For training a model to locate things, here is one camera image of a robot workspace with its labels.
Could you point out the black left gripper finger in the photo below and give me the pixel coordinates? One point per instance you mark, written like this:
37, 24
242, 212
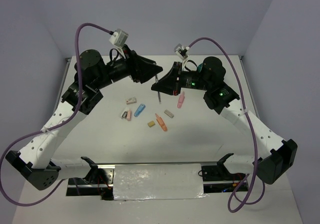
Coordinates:
148, 74
146, 64

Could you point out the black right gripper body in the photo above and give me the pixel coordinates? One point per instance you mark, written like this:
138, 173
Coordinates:
180, 83

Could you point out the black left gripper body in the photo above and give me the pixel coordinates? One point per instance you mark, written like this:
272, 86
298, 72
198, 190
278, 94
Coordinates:
128, 66

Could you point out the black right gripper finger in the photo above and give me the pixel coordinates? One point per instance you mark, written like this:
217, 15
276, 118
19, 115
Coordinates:
164, 88
169, 78

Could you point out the white staple box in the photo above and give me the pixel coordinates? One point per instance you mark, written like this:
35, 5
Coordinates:
130, 100

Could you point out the blue correction tape dispenser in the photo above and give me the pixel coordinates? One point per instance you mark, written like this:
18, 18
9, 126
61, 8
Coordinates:
139, 110

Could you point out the orange correction tape dispenser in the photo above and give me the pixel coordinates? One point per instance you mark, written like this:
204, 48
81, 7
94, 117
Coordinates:
161, 122

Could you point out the pink mini stapler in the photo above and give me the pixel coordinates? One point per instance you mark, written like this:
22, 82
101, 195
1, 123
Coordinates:
126, 114

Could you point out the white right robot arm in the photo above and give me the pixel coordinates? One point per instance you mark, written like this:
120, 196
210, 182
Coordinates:
275, 155

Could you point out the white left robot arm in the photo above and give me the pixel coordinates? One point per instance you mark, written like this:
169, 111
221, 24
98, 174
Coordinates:
35, 161

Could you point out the teal round pen holder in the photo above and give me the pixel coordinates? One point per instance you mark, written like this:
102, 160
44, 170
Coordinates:
199, 68

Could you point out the grey white eraser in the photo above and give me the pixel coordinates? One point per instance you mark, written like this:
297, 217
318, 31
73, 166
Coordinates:
170, 114

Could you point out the tan yellow eraser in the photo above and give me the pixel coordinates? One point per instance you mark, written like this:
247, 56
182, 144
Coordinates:
151, 123

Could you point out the silver foil cover plate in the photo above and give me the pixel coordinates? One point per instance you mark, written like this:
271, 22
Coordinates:
157, 182

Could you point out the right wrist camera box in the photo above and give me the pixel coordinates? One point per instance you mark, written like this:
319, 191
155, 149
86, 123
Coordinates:
181, 51

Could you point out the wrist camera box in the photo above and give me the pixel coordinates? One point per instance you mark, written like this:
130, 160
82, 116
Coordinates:
181, 51
118, 38

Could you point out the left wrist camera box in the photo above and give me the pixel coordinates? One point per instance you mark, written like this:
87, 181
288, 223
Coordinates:
118, 38

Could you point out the metal base rail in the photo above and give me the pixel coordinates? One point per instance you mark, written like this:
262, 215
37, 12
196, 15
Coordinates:
216, 179

